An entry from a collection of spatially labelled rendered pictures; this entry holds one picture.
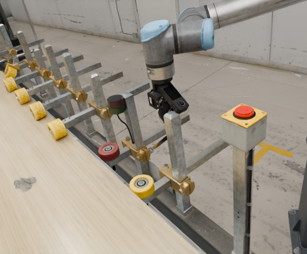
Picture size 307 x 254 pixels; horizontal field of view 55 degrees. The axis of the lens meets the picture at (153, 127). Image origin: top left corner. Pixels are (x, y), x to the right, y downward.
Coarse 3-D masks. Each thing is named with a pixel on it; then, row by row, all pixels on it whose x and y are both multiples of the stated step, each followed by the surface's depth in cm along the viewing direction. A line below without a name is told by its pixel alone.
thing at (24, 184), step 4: (16, 180) 107; (20, 180) 106; (24, 180) 106; (28, 180) 106; (32, 180) 106; (36, 180) 106; (16, 184) 105; (20, 184) 106; (24, 184) 104; (28, 184) 104; (20, 188) 104; (24, 188) 104; (28, 188) 103
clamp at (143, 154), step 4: (124, 140) 125; (124, 144) 123; (128, 144) 122; (132, 148) 119; (144, 148) 119; (132, 152) 120; (136, 152) 117; (140, 152) 117; (144, 152) 117; (148, 152) 118; (132, 156) 122; (136, 156) 119; (140, 156) 116; (144, 156) 117; (148, 156) 119; (140, 160) 120; (144, 160) 118
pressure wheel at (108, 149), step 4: (104, 144) 118; (108, 144) 118; (112, 144) 117; (116, 144) 117; (100, 148) 116; (104, 148) 116; (108, 148) 115; (112, 148) 115; (116, 148) 115; (100, 152) 114; (104, 152) 114; (108, 152) 113; (112, 152) 113; (116, 152) 114; (100, 156) 115; (104, 156) 113; (108, 156) 113; (112, 156) 113; (116, 156) 114; (104, 160) 114; (108, 160) 114; (112, 160) 114
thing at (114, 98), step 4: (112, 96) 106; (116, 96) 105; (120, 96) 105; (108, 100) 104; (112, 100) 103; (116, 100) 103; (112, 108) 104; (116, 108) 103; (124, 112) 110; (120, 120) 109; (128, 128) 112; (132, 140) 116
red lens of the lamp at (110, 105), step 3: (123, 99) 104; (108, 102) 103; (111, 102) 102; (114, 102) 102; (117, 102) 102; (120, 102) 103; (123, 102) 104; (108, 105) 104; (111, 105) 103; (114, 105) 102; (117, 105) 103; (120, 105) 103
